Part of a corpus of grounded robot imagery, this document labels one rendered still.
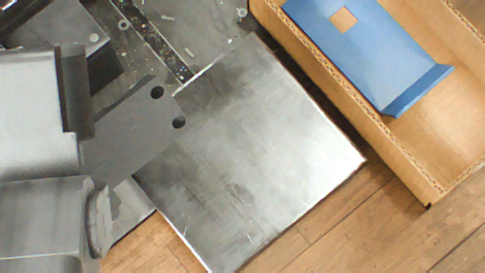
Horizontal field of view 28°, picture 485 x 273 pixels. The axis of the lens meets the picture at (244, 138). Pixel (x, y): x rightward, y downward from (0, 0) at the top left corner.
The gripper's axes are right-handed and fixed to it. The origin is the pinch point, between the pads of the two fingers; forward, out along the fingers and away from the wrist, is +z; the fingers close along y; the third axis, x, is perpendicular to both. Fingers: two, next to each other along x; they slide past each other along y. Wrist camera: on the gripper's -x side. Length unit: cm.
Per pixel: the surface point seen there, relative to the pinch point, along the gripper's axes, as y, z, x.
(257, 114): -8.8, 4.7, -18.1
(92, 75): 2.3, 7.9, -8.8
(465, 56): -15.4, 0.5, -35.8
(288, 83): -8.4, 4.8, -22.1
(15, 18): 10.3, -7.7, -5.7
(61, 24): 7.6, 5.9, -9.1
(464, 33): -12.9, -2.0, -35.7
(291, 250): -19.6, 1.5, -12.9
